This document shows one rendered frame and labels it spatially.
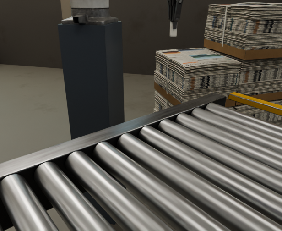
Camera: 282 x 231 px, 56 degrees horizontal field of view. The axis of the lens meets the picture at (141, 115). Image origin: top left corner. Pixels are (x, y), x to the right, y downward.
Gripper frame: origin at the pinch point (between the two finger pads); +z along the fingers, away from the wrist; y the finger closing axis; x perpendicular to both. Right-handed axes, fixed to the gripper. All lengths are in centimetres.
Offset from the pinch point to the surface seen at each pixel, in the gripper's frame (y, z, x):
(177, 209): -92, 16, 40
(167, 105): -0.6, 38.4, 1.4
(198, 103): -54, 16, 15
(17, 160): -70, 16, 65
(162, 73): 8.1, 23.3, 1.2
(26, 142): 92, 96, 85
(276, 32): -19.8, 1.0, -42.3
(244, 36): -18.4, 2.1, -26.4
